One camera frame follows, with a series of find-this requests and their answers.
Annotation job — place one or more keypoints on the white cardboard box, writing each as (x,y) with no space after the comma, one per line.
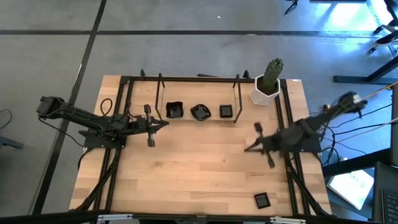
(351,186)

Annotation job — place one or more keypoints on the wooden shelf board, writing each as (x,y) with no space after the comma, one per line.
(199,95)

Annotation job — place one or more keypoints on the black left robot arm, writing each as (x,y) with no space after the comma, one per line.
(77,116)

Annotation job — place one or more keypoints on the black glossy round plate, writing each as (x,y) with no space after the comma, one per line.
(200,112)

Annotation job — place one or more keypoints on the black desk base frame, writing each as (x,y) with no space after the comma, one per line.
(357,79)

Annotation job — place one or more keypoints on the silver aluminium bar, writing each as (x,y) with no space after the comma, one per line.
(287,220)
(115,217)

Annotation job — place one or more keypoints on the office chair base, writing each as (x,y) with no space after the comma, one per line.
(387,39)

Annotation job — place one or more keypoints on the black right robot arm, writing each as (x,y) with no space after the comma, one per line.
(311,124)

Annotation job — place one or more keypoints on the black metal shelf frame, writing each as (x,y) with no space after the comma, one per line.
(158,99)
(240,93)

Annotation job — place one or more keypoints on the white faceted plant pot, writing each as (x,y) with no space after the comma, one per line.
(258,96)

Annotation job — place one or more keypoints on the green cactus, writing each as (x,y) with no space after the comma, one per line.
(272,73)

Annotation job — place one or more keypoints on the computer keyboard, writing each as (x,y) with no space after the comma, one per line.
(390,208)

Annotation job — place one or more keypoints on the black table frame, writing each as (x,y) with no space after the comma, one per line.
(202,78)

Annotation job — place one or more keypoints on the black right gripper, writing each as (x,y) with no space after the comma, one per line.
(270,144)

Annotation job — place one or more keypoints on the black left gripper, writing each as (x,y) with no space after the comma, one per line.
(149,126)

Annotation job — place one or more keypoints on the black glossy angular deep plate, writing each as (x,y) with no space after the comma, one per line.
(226,111)
(174,110)

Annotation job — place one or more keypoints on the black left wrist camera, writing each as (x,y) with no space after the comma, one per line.
(139,124)

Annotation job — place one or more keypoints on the black square flat plate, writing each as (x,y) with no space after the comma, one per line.
(262,200)

